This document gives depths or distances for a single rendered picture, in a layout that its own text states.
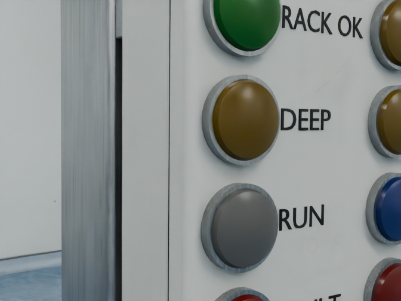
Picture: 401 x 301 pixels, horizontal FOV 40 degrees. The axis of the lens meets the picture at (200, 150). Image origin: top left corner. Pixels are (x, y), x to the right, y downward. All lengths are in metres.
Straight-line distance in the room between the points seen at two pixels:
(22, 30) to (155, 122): 3.97
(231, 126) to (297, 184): 0.04
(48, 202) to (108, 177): 4.00
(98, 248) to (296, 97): 0.11
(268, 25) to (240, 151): 0.04
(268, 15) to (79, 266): 0.15
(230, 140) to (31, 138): 3.97
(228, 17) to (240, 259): 0.08
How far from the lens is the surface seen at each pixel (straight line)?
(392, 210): 0.24
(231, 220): 0.18
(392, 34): 0.24
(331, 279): 0.23
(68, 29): 0.28
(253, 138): 0.18
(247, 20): 0.18
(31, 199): 4.17
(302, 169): 0.21
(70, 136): 0.27
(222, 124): 0.18
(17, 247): 4.19
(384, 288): 0.24
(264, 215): 0.19
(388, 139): 0.23
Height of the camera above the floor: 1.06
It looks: 3 degrees down
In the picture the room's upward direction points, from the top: 1 degrees clockwise
